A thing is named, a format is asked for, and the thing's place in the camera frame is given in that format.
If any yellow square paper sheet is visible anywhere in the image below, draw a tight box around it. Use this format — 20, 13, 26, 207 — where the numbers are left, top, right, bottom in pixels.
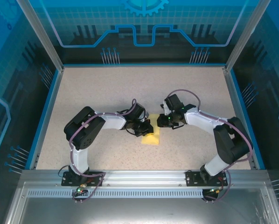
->
141, 113, 160, 146

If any grey sheet metal tray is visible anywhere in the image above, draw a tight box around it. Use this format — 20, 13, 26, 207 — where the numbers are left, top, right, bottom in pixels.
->
4, 182, 279, 224

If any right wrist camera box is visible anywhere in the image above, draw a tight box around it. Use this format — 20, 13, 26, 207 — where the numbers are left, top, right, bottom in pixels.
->
160, 102, 170, 115

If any aluminium mounting rail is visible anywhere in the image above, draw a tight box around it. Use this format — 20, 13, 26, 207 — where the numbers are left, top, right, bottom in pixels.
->
21, 169, 271, 187

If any slotted grey cable duct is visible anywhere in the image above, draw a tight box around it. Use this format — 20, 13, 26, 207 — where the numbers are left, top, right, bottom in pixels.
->
27, 189, 211, 198

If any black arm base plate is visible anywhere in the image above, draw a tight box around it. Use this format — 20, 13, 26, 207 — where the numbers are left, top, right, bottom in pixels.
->
61, 171, 105, 187
185, 170, 229, 187

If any blue edged table side rail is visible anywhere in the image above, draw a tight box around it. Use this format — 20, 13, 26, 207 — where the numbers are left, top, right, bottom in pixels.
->
25, 67, 65, 170
223, 66, 266, 170

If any aluminium frame post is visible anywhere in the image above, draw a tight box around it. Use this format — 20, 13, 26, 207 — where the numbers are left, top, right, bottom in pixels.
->
224, 0, 272, 72
16, 0, 65, 72

